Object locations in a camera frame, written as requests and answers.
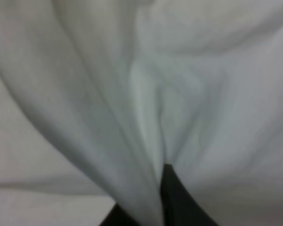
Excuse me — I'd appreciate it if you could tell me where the white short sleeve t-shirt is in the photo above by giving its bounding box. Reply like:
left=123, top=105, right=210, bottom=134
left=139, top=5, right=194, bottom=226
left=0, top=0, right=283, bottom=226

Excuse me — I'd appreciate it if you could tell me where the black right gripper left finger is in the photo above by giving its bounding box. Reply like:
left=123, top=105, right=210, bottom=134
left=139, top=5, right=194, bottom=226
left=100, top=204, right=139, bottom=226

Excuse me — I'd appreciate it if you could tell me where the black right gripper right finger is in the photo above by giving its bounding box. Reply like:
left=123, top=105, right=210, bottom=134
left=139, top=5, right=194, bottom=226
left=160, top=164, right=217, bottom=226

